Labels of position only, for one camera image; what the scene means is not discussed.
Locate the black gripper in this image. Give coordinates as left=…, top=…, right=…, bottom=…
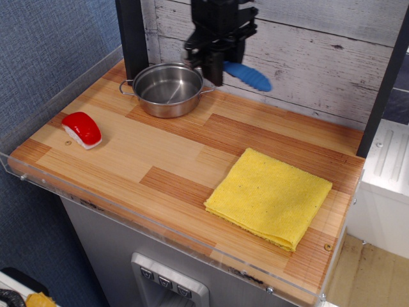
left=184, top=1, right=258, bottom=86

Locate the blue handled metal scoop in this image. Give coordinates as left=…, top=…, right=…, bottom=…
left=223, top=61, right=272, bottom=92

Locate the yellow folded towel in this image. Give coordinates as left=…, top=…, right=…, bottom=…
left=204, top=148, right=332, bottom=252

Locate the stainless steel pot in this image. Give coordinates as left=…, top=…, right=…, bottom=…
left=119, top=63, right=215, bottom=118

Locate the red toy sushi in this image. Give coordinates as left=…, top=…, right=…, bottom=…
left=61, top=112, right=102, bottom=150

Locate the clear acrylic edge guard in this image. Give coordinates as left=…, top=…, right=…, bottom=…
left=0, top=152, right=327, bottom=303

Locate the grey metal cabinet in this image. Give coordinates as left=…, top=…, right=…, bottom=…
left=62, top=199, right=290, bottom=306

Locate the white ribbed cabinet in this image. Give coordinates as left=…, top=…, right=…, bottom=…
left=347, top=120, right=408, bottom=258

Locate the silver button panel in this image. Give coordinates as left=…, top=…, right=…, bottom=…
left=131, top=252, right=210, bottom=306

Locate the yellow object bottom corner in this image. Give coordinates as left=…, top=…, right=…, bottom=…
left=25, top=292, right=57, bottom=307

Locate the black left vertical post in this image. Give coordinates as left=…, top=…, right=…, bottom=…
left=115, top=0, right=149, bottom=81

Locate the black vertical post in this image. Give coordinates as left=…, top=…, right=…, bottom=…
left=115, top=0, right=149, bottom=81
left=356, top=7, right=408, bottom=158

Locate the black right vertical post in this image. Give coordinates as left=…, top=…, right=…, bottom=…
left=356, top=7, right=408, bottom=158

